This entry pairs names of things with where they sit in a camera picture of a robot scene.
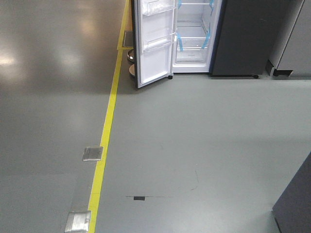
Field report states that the glass fridge shelf lower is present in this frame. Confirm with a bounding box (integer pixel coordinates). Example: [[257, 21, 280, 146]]
[[177, 21, 208, 38]]

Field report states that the white fridge door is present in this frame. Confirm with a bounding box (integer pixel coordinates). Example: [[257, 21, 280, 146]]
[[131, 0, 177, 88]]

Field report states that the dark grey fridge body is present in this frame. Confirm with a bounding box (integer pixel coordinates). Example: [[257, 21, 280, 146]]
[[172, 0, 291, 77]]

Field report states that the metal floor plate far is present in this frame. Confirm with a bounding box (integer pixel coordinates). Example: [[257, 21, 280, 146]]
[[82, 146, 104, 161]]

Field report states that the metal floor plate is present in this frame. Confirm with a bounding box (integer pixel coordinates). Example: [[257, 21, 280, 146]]
[[82, 146, 104, 161], [64, 211, 91, 233]]

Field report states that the lower clear door bin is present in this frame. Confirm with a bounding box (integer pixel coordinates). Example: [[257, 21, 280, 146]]
[[143, 33, 175, 52]]

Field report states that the clear door bin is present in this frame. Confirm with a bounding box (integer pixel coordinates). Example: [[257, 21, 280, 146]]
[[143, 33, 175, 52], [142, 0, 176, 16]]

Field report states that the clear crisper drawer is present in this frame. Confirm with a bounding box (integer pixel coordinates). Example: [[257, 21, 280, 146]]
[[176, 38, 209, 63]]

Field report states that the blue tape strip left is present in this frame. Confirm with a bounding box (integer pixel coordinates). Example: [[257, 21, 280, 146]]
[[176, 33, 184, 52]]

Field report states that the blue tape strip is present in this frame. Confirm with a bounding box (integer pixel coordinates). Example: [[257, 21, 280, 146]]
[[201, 29, 210, 49], [176, 33, 184, 52]]

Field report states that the black floor tape piece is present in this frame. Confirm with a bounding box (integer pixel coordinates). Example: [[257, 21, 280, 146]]
[[133, 196, 145, 201]]

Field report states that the blue tape strip right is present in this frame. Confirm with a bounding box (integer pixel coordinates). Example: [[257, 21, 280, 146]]
[[201, 29, 210, 49]]

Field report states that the yellow floor tape line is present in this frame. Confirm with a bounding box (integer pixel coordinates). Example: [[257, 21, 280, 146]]
[[88, 0, 131, 233]]

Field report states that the middle clear door bin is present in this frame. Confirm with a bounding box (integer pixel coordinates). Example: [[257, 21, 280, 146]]
[[142, 0, 176, 16]]

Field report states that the blue tape middle shelf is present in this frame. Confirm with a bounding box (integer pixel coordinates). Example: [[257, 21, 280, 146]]
[[209, 0, 214, 11]]

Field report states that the metal floor plate near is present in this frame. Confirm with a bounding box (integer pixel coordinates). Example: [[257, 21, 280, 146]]
[[64, 211, 91, 233]]

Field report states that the white appliance at right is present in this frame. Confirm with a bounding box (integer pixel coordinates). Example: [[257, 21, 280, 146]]
[[266, 0, 311, 80]]

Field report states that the grey kitchen counter cabinet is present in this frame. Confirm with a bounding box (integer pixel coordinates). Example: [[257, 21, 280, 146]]
[[273, 155, 311, 233]]

